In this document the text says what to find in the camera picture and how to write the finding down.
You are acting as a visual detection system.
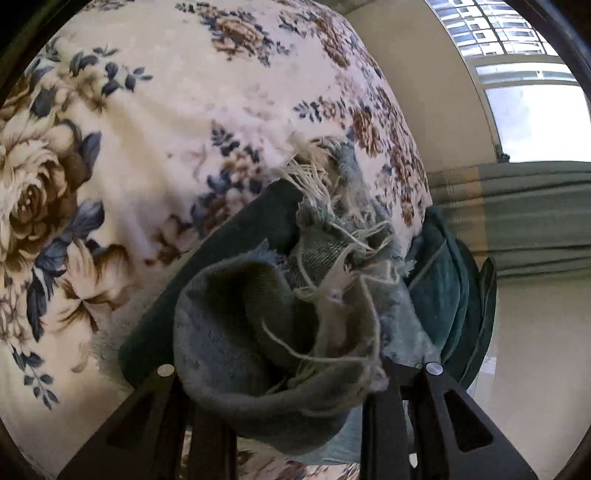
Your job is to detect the green curtain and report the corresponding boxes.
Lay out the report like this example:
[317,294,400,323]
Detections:
[427,159,591,278]

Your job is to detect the window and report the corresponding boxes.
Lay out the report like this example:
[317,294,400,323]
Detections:
[422,0,591,163]

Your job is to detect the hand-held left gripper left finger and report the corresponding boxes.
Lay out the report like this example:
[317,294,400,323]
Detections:
[55,364,238,480]

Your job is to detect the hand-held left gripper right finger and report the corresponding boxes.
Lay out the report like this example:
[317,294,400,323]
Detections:
[360,357,541,480]

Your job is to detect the frayed light blue denim pants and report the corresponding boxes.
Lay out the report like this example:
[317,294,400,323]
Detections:
[173,134,441,467]

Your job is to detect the dark teal folded towel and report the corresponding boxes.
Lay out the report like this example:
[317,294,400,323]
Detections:
[117,178,498,393]

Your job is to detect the floral printed blanket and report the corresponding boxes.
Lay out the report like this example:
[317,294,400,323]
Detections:
[0,0,435,480]

